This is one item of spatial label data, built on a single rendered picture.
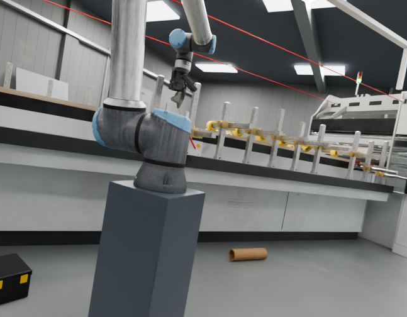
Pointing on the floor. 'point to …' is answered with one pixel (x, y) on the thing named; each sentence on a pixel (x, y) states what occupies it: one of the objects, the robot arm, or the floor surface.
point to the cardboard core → (242, 254)
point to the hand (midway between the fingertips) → (179, 106)
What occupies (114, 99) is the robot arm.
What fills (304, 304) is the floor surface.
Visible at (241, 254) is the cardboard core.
